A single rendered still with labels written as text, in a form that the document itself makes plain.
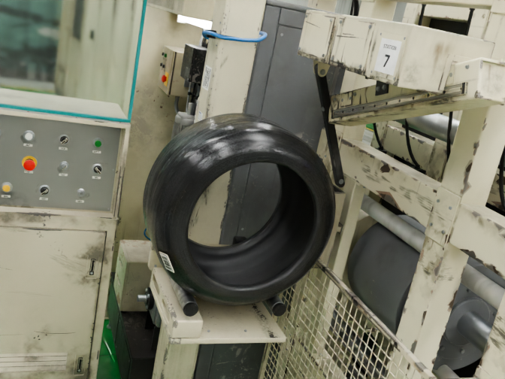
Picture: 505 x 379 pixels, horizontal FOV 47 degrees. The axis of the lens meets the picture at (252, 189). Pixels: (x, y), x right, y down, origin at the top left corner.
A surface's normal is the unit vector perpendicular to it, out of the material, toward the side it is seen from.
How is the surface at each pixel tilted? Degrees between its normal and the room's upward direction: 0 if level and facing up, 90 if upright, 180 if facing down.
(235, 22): 90
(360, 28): 90
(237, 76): 90
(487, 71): 72
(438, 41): 90
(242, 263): 41
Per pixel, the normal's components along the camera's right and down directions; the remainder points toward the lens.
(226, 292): 0.25, 0.49
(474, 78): -0.93, -0.08
